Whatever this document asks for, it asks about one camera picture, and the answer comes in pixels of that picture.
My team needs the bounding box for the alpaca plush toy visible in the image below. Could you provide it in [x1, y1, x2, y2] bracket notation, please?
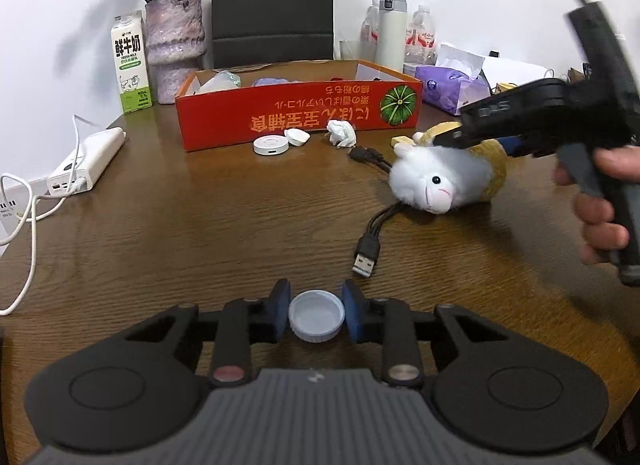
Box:
[388, 122, 508, 215]

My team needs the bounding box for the black usb splitter cable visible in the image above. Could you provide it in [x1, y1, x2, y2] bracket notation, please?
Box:
[348, 144, 402, 280]

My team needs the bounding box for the white bottle cap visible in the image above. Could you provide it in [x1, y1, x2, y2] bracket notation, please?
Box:
[288, 289, 345, 344]

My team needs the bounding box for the white paper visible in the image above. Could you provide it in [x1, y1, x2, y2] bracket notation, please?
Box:
[326, 120, 357, 149]

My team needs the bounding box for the small white oval case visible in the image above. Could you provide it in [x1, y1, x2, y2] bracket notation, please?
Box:
[283, 128, 310, 147]

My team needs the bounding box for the round white disc device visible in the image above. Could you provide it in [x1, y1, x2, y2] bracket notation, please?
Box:
[253, 135, 290, 156]

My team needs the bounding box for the purple linen bag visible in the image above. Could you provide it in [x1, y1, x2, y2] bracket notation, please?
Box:
[252, 77, 297, 87]

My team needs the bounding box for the iridescent fabric flower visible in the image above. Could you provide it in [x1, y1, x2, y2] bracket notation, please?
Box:
[198, 71, 242, 95]

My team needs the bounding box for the person right hand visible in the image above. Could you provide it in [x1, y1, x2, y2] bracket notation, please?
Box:
[573, 146, 640, 265]

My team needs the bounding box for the purple tissue pack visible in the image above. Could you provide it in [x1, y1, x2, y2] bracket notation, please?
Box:
[414, 44, 491, 116]

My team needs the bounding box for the white appliance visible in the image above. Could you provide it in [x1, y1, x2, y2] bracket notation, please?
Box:
[483, 55, 564, 90]

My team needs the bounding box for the water bottle right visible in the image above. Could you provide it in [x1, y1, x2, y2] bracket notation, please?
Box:
[405, 5, 437, 66]

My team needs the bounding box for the water bottle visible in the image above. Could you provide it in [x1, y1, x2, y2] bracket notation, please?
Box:
[360, 0, 380, 61]
[405, 5, 437, 66]

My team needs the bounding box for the white thermos bottle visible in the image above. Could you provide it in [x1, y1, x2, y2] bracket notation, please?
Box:
[374, 0, 407, 72]

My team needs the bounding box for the clear glass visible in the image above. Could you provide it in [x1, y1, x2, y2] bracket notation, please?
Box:
[338, 40, 369, 60]

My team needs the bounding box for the water bottle left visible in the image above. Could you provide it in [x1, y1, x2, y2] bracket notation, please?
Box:
[360, 0, 380, 61]

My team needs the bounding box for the red cardboard box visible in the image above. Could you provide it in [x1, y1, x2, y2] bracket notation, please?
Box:
[175, 60, 422, 152]

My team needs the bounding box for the white power bank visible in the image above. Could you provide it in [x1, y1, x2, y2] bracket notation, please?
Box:
[47, 127, 126, 196]

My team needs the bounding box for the black paper bag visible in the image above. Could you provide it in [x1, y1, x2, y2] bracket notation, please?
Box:
[210, 0, 334, 69]

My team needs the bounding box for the milk carton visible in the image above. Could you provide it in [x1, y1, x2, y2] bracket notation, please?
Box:
[111, 10, 153, 114]

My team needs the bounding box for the white charging cable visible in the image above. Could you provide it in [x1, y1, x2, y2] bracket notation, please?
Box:
[0, 113, 106, 317]

